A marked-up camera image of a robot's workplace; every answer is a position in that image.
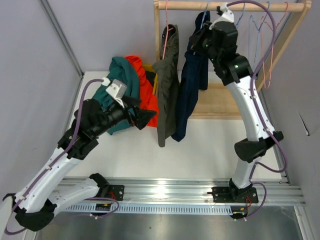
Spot orange shorts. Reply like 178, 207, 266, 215
125, 55, 159, 128

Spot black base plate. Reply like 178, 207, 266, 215
207, 185, 259, 204
98, 184, 125, 201

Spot olive green shorts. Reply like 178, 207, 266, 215
152, 24, 180, 148

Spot teal green shorts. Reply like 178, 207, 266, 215
92, 56, 140, 136

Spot pink hanger with olive shorts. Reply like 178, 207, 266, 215
160, 0, 174, 60

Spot aluminium mounting rail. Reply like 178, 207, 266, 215
33, 159, 307, 207

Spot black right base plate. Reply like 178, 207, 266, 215
207, 185, 259, 204

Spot navy blue shorts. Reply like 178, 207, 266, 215
171, 11, 212, 143

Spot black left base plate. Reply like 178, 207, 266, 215
98, 184, 125, 201

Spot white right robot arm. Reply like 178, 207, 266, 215
189, 21, 284, 203

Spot wooden clothes rack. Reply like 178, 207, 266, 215
153, 0, 312, 120

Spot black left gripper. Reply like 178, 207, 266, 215
92, 94, 157, 138

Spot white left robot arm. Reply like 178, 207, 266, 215
6, 96, 157, 232

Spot blue hanger with navy shorts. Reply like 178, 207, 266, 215
200, 0, 210, 29

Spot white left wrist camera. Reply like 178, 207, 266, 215
102, 77, 127, 109

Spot white slotted cable duct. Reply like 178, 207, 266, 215
63, 202, 233, 216

